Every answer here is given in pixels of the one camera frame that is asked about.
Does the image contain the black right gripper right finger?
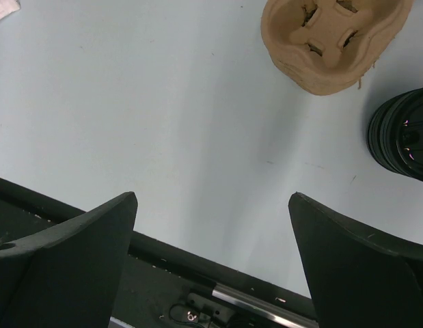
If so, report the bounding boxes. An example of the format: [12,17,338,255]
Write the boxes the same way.
[288,193,423,327]

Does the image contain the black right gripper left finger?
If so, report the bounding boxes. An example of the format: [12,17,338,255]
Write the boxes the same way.
[0,192,137,327]

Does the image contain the black plastic lid stack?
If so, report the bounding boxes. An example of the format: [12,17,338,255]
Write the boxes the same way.
[366,87,423,182]

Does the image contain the brown pulp cup carrier stack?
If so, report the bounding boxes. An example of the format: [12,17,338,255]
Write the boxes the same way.
[260,0,413,96]

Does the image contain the white paper stick packets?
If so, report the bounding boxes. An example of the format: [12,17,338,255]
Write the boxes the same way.
[0,0,21,20]

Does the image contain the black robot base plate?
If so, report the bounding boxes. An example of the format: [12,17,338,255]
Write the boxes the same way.
[0,178,318,327]

